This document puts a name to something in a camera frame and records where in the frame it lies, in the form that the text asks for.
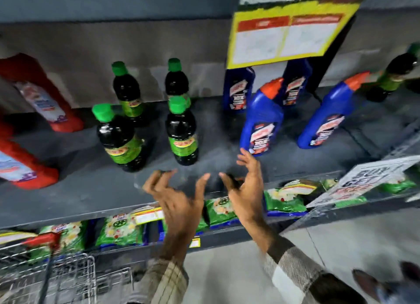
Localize person's right hand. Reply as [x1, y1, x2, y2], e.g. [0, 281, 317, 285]
[219, 148, 264, 228]

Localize person's left hand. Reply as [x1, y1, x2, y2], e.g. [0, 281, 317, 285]
[143, 170, 211, 246]

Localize person's left forearm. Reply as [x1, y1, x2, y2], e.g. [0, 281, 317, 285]
[126, 230, 190, 304]

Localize person's right forearm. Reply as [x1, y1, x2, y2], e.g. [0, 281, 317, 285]
[244, 215, 368, 304]

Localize dark bottle with green cap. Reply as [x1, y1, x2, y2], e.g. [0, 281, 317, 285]
[366, 43, 420, 103]
[92, 104, 148, 173]
[165, 96, 200, 166]
[165, 58, 192, 109]
[112, 61, 148, 128]

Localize blue cleaner bottle orange cap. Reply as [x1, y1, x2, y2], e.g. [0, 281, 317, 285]
[240, 77, 285, 157]
[297, 72, 371, 149]

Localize row of green packets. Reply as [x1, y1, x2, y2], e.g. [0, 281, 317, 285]
[30, 178, 418, 262]

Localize grey metal store shelf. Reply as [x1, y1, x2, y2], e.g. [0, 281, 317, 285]
[0, 82, 420, 272]

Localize white shelf offer sign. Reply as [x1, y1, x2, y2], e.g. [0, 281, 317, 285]
[306, 155, 420, 209]

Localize yellow hanging offer sign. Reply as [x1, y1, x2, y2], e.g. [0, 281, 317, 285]
[226, 0, 375, 70]

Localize brown shoe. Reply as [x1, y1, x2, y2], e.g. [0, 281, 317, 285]
[400, 261, 420, 285]
[352, 269, 383, 303]

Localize red cleaner bottle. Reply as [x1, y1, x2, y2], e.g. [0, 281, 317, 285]
[0, 53, 85, 133]
[0, 138, 60, 190]

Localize person's blue trousers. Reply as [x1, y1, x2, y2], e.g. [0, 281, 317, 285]
[376, 281, 420, 304]

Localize metal wire shopping cart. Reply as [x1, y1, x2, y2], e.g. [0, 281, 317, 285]
[0, 232, 135, 304]

